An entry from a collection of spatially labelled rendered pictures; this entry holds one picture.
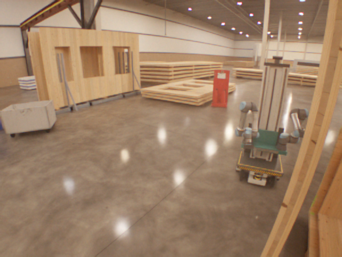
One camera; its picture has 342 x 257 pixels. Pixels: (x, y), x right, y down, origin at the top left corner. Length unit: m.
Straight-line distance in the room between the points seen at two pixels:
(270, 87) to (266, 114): 0.40
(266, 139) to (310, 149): 2.07
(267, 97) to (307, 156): 2.01
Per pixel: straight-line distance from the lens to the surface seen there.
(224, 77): 7.47
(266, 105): 2.92
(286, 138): 2.86
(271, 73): 2.86
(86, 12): 11.80
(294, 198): 1.07
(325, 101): 0.90
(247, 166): 2.91
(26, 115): 5.61
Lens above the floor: 1.80
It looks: 21 degrees down
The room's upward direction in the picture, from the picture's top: straight up
